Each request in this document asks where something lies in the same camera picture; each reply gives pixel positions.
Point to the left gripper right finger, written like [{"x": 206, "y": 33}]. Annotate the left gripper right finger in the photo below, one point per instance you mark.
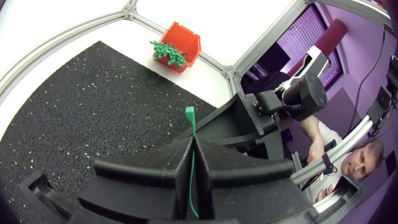
[{"x": 248, "y": 193}]

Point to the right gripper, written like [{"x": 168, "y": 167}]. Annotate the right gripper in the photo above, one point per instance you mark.
[{"x": 272, "y": 124}]

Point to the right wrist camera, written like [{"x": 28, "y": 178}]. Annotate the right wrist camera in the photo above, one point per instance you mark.
[{"x": 269, "y": 101}]

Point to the red plastic box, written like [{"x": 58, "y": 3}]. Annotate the red plastic box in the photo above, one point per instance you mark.
[{"x": 183, "y": 40}]

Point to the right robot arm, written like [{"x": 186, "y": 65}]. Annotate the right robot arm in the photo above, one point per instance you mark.
[{"x": 311, "y": 93}]

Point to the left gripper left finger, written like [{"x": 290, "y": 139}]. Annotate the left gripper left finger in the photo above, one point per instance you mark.
[{"x": 140, "y": 189}]

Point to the black speckled mat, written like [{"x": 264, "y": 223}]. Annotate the black speckled mat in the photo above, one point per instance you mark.
[{"x": 93, "y": 109}]

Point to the person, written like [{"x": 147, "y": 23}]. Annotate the person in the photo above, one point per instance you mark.
[{"x": 314, "y": 138}]

